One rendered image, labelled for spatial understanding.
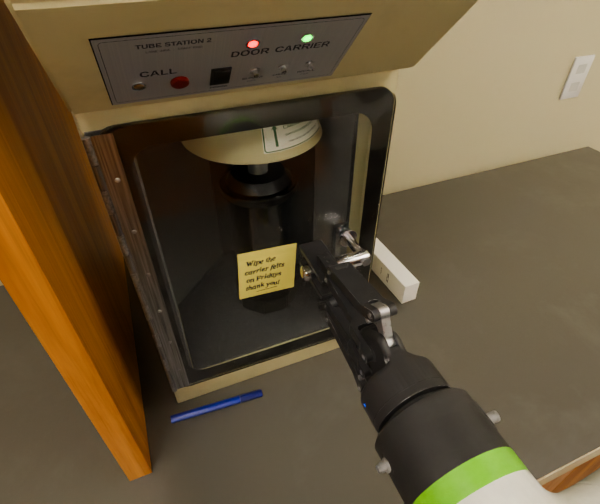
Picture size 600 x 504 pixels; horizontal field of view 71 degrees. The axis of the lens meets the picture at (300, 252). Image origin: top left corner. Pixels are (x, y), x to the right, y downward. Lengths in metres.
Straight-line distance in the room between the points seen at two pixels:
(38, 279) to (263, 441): 0.40
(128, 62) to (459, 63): 0.92
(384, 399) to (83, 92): 0.33
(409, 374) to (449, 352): 0.42
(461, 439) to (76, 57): 0.36
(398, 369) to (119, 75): 0.31
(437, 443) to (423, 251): 0.67
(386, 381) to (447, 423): 0.06
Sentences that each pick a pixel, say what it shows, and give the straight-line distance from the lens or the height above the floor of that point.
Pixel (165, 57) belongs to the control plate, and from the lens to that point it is 0.33.
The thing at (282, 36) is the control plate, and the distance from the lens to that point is 0.34.
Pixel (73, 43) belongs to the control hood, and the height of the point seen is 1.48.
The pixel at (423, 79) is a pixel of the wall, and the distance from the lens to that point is 1.10.
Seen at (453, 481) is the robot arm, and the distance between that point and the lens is 0.34.
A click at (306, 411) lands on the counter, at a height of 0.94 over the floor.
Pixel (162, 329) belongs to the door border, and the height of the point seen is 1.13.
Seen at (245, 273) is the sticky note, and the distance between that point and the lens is 0.53.
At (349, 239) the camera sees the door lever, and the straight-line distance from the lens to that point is 0.54.
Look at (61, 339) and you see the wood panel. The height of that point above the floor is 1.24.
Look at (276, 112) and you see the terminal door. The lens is 0.43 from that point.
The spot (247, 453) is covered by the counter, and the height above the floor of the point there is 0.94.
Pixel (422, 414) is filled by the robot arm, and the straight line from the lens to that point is 0.35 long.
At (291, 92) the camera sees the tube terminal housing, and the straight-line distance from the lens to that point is 0.44.
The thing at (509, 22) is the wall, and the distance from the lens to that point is 1.21.
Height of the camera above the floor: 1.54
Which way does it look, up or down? 40 degrees down
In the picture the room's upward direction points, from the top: straight up
